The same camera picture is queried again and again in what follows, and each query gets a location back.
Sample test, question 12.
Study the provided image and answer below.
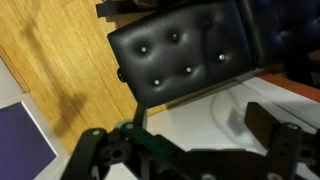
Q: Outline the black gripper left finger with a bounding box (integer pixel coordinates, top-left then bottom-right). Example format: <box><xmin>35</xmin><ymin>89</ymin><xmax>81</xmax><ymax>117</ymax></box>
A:
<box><xmin>59</xmin><ymin>102</ymin><xmax>183</xmax><ymax>180</ymax></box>

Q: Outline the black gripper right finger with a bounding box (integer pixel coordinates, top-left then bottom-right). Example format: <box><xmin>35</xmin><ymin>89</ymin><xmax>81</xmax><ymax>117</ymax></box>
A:
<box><xmin>244</xmin><ymin>101</ymin><xmax>320</xmax><ymax>180</ymax></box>

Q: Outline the white baseboard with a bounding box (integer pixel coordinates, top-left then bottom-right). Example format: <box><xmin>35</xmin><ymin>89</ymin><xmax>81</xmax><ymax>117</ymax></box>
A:
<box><xmin>0</xmin><ymin>56</ymin><xmax>73</xmax><ymax>180</ymax></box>

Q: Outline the dark tufted leather seat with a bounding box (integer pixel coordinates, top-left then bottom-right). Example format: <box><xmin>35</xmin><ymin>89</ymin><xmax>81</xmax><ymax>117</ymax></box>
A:
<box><xmin>238</xmin><ymin>0</ymin><xmax>320</xmax><ymax>69</ymax></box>

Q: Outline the black tufted leather ottoman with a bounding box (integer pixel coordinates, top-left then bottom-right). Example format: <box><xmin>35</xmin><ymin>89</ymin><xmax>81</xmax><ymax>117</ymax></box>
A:
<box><xmin>107</xmin><ymin>0</ymin><xmax>258</xmax><ymax>109</ymax></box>

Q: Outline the black metal bar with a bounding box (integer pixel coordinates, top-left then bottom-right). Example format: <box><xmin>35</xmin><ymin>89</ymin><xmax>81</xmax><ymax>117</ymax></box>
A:
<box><xmin>95</xmin><ymin>0</ymin><xmax>158</xmax><ymax>19</ymax></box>

